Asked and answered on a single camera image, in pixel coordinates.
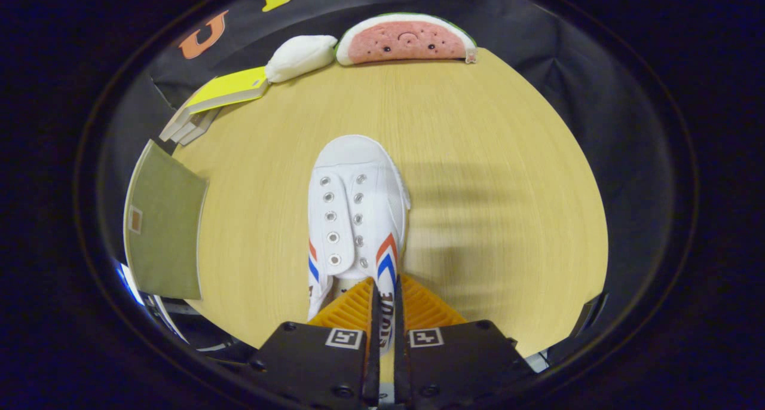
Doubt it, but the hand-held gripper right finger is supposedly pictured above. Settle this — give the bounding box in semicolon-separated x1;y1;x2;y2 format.
393;273;536;409

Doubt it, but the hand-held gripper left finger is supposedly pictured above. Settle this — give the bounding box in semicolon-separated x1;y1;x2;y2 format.
248;277;381;409

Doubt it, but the white canvas shoe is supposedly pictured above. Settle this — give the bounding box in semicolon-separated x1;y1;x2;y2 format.
307;134;412;354

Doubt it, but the grey-green fabric storage box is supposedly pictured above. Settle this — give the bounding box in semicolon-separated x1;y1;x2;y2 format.
123;139;209;301

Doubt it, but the dark blue book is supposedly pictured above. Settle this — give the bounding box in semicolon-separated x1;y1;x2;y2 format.
179;108;222;146

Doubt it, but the cream book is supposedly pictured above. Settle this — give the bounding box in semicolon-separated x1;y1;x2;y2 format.
170;112;208;144

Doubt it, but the yellow book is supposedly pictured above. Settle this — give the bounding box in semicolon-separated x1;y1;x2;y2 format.
185;66;271;115

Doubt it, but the black backdrop cloth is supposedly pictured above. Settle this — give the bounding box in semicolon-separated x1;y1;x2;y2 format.
96;0;667;363

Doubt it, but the white plush toy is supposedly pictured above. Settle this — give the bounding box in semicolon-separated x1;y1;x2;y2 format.
265;35;339;83

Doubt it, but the watermelon slice plush toy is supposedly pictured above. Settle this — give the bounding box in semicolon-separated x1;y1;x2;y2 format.
335;13;479;66

